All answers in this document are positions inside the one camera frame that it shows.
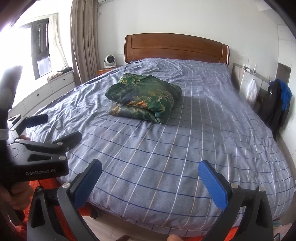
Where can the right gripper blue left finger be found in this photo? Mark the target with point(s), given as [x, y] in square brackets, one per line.
[43, 224]

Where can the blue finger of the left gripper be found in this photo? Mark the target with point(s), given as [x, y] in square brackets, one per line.
[59, 146]
[18, 124]

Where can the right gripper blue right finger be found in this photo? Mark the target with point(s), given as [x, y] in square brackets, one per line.
[256, 224]

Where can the green brocade padded jacket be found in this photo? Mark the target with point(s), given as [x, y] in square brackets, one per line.
[143, 97]

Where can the person's left hand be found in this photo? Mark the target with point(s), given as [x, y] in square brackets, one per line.
[19, 197]

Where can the white low drawer cabinet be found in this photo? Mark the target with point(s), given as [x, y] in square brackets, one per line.
[34, 95]

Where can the orange wooden nightstand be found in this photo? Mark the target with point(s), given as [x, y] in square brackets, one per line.
[105, 70]

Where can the white round desk fan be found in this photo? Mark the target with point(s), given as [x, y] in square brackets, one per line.
[109, 62]

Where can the blue checked duvet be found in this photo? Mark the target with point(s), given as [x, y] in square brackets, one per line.
[150, 170]

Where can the black and blue hanging jacket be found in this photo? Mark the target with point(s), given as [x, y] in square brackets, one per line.
[275, 106]

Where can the beige curtain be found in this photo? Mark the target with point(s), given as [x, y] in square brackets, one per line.
[84, 40]

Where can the brown wooden headboard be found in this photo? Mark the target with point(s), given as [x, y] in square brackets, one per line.
[174, 46]

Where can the white plastic bag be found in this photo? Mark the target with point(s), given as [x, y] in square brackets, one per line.
[251, 92]

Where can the grey desk with shelf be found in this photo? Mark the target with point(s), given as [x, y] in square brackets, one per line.
[242, 77]

